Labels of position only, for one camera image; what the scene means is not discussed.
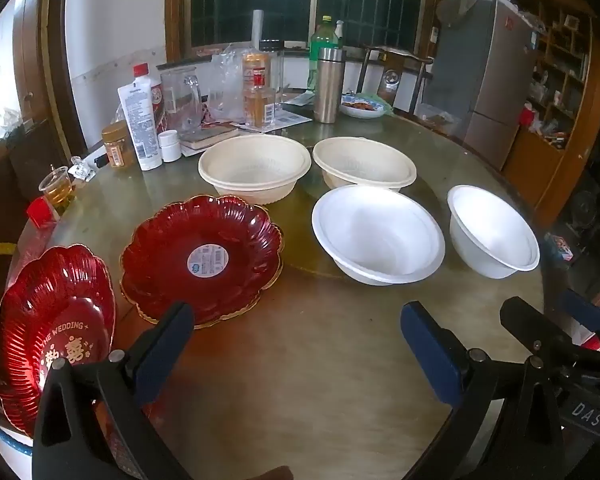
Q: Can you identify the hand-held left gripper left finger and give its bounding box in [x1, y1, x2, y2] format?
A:
[32, 301, 196, 480]

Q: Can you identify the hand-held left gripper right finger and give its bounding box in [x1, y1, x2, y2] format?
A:
[400, 301, 563, 480]

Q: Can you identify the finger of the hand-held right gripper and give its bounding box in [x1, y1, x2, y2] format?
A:
[499, 296, 588, 376]
[555, 289, 600, 350]

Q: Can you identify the red plate with round sticker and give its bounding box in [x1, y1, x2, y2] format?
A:
[119, 194, 285, 330]

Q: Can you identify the small white disposable bowl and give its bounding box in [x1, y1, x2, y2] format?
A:
[447, 184, 541, 279]

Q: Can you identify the large white disposable bowl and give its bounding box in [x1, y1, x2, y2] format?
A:
[311, 184, 446, 286]

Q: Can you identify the red plate with gold print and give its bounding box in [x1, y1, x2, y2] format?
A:
[0, 244, 117, 438]

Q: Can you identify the cream disposable bowl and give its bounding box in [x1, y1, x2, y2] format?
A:
[198, 134, 312, 206]
[312, 136, 418, 192]

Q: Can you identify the small colourful box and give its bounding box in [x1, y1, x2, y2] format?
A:
[547, 234, 576, 261]

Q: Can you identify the red-capped bottle lying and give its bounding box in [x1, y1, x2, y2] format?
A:
[26, 196, 61, 226]

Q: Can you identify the clear plastic cup of tea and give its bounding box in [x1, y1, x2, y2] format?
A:
[38, 165, 76, 210]

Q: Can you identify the wooden shelf cabinet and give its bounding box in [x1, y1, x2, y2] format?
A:
[500, 0, 600, 226]

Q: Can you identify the small white jar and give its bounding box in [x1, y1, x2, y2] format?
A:
[158, 130, 182, 163]

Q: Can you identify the amber jar with gold lid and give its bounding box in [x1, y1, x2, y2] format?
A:
[101, 121, 137, 169]

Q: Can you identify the worn book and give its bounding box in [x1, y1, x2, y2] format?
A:
[180, 125, 241, 151]

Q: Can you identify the white lotion bottle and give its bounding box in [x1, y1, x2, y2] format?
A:
[117, 79, 165, 172]

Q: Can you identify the dark wooden sideboard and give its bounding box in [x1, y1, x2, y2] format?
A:
[0, 120, 81, 241]

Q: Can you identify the grey refrigerator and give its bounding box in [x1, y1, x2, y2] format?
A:
[425, 0, 540, 171]

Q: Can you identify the clear glass pitcher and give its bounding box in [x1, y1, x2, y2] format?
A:
[160, 66, 203, 133]

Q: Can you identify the patterned plate with food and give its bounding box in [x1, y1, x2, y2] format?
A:
[340, 92, 385, 119]

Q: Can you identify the small amber liquor bottle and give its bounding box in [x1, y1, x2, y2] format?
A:
[243, 72, 277, 128]

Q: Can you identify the printed paper leaflet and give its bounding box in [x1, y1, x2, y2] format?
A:
[230, 109, 313, 129]

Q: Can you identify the wooden chair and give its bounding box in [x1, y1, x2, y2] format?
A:
[356, 45, 435, 116]

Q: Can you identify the stainless steel thermos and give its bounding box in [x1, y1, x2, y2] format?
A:
[313, 47, 347, 124]

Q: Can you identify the white bottle with red cap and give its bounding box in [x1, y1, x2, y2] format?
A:
[132, 62, 167, 116]

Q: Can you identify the clear plastic bag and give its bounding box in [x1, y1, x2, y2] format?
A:
[207, 45, 253, 121]

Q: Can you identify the gold carton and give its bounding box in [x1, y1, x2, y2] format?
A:
[242, 52, 272, 91]

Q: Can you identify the glass jar with black lid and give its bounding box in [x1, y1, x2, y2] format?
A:
[259, 40, 286, 93]

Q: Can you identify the white plastic roll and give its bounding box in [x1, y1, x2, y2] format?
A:
[252, 9, 267, 56]

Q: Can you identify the green plastic bottle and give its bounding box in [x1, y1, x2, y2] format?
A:
[307, 15, 348, 92]

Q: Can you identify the wooden framed window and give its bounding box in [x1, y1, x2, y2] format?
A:
[165, 0, 446, 58]

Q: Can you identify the blue corrugated hose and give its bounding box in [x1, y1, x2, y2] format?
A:
[0, 417, 33, 456]

